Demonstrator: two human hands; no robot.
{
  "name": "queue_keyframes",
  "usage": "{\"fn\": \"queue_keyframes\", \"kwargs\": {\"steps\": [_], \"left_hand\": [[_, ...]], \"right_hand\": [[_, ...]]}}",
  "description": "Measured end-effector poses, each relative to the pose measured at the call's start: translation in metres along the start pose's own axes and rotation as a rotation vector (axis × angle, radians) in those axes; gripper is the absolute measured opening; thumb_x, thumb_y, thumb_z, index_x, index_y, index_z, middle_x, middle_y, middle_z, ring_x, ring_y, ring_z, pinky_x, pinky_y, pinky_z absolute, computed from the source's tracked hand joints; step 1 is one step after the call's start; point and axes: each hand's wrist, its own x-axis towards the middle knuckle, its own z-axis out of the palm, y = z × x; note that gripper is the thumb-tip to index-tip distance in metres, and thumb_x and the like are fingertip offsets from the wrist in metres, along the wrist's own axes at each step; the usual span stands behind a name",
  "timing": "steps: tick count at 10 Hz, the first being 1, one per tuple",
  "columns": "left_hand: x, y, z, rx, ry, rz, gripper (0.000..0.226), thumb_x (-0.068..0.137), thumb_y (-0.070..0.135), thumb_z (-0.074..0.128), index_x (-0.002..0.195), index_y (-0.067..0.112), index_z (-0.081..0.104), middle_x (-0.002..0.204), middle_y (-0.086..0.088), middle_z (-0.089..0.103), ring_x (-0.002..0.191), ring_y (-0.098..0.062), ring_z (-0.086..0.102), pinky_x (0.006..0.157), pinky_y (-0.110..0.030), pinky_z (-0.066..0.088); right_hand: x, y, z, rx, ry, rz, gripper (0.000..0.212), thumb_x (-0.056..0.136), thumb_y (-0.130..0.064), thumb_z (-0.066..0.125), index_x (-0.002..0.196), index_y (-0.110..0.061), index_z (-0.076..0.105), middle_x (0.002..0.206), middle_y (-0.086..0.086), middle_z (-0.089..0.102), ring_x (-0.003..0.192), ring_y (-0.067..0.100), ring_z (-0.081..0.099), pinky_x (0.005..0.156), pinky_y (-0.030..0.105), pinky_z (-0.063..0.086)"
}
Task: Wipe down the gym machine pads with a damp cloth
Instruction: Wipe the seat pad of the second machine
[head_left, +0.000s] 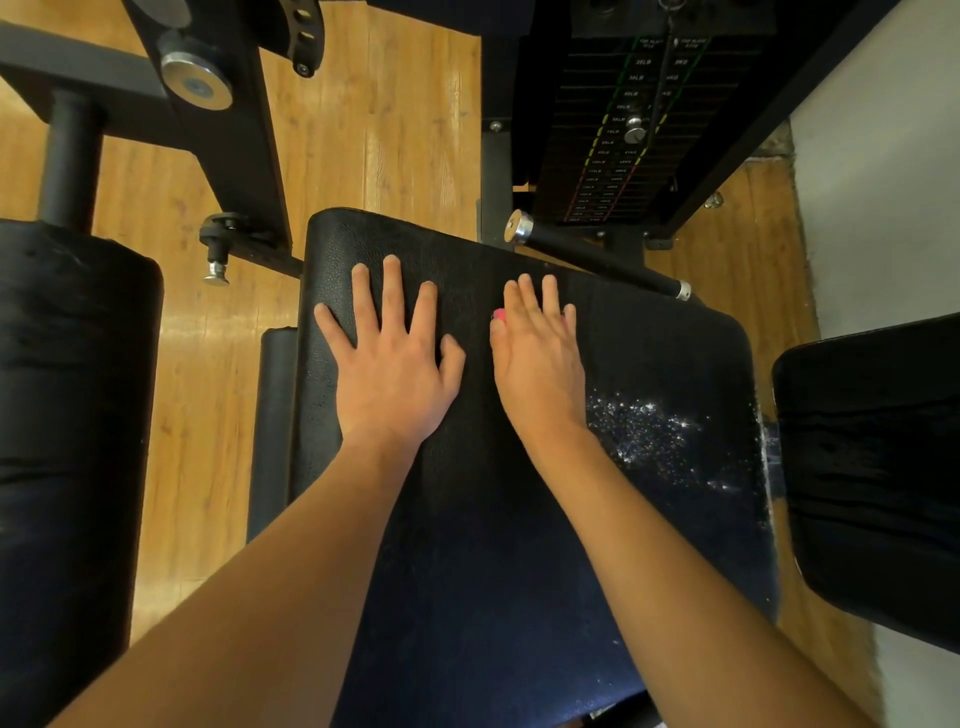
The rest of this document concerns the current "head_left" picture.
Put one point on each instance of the person's right hand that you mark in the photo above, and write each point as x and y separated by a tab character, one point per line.
540	368

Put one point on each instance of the person's left hand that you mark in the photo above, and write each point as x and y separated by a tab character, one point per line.
387	375

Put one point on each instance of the person's right forearm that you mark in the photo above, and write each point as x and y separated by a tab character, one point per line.
705	600

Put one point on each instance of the person's left forearm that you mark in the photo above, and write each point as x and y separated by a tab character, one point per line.
240	615

